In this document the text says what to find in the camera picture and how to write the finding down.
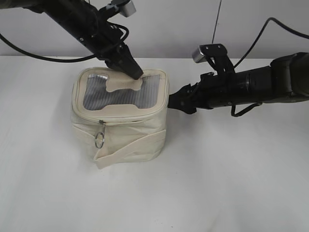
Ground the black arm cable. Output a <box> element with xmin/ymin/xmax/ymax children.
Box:
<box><xmin>230</xmin><ymin>16</ymin><xmax>309</xmax><ymax>118</ymax></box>
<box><xmin>0</xmin><ymin>24</ymin><xmax>130</xmax><ymax>63</ymax></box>

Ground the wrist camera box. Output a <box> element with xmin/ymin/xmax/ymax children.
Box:
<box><xmin>192</xmin><ymin>44</ymin><xmax>227</xmax><ymax>63</ymax></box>
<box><xmin>106</xmin><ymin>0</ymin><xmax>136</xmax><ymax>17</ymax></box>

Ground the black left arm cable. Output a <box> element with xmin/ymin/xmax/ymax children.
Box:
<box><xmin>0</xmin><ymin>24</ymin><xmax>130</xmax><ymax>63</ymax></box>

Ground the cream fabric zipper bag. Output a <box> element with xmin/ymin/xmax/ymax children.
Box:
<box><xmin>71</xmin><ymin>67</ymin><xmax>169</xmax><ymax>169</ymax></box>

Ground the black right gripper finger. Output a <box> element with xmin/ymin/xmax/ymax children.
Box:
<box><xmin>168</xmin><ymin>84</ymin><xmax>193</xmax><ymax>113</ymax></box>

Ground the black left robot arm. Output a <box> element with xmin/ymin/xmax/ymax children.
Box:
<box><xmin>0</xmin><ymin>0</ymin><xmax>143</xmax><ymax>79</ymax></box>

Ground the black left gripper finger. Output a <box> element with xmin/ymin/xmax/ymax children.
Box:
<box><xmin>105</xmin><ymin>44</ymin><xmax>143</xmax><ymax>79</ymax></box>

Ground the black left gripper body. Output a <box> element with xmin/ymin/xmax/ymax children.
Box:
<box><xmin>61</xmin><ymin>4</ymin><xmax>128</xmax><ymax>63</ymax></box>

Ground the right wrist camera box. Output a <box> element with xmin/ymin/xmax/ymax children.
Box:
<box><xmin>192</xmin><ymin>44</ymin><xmax>227</xmax><ymax>63</ymax></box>

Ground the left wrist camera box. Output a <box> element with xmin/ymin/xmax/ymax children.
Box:
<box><xmin>106</xmin><ymin>0</ymin><xmax>136</xmax><ymax>17</ymax></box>

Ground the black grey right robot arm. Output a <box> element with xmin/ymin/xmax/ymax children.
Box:
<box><xmin>168</xmin><ymin>52</ymin><xmax>309</xmax><ymax>117</ymax></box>

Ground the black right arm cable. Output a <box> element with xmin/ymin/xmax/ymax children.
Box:
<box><xmin>230</xmin><ymin>16</ymin><xmax>309</xmax><ymax>118</ymax></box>

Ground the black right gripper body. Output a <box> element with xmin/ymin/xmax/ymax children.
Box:
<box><xmin>183</xmin><ymin>72</ymin><xmax>241</xmax><ymax>114</ymax></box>

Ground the silver ring zipper pull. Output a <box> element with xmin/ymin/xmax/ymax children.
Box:
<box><xmin>95</xmin><ymin>120</ymin><xmax>106</xmax><ymax>149</ymax></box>

